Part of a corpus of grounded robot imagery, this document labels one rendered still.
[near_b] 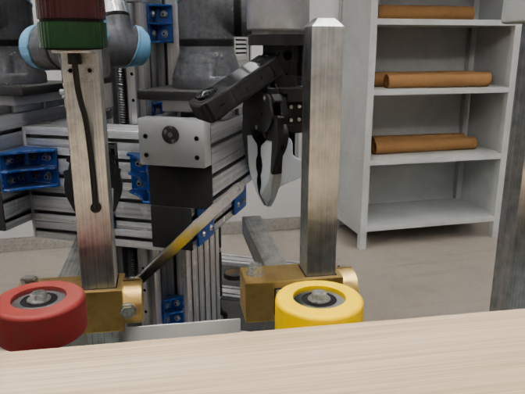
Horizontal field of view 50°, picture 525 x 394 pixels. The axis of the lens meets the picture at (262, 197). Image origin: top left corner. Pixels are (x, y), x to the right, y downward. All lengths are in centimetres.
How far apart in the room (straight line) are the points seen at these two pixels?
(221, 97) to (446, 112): 323
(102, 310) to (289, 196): 291
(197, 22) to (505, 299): 77
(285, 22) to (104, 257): 33
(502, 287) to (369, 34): 239
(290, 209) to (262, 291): 289
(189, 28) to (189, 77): 10
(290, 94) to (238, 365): 36
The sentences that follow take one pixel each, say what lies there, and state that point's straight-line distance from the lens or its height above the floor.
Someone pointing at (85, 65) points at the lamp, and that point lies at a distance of 59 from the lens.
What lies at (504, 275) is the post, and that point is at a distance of 78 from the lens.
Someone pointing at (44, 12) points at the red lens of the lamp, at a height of 115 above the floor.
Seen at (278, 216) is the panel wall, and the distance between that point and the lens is 352.
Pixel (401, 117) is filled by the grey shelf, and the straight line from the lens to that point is 367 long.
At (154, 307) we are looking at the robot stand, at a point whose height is 47.
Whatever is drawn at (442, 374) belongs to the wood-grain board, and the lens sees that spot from 44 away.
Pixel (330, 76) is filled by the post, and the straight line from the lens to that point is 61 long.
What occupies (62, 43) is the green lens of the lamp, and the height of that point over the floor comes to 113.
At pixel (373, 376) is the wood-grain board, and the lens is 43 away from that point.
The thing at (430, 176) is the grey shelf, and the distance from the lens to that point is 385.
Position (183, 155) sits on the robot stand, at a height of 93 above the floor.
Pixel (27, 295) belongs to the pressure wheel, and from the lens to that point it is 57.
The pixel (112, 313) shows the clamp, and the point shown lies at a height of 84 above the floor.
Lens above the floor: 113
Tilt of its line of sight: 15 degrees down
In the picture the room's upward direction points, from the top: straight up
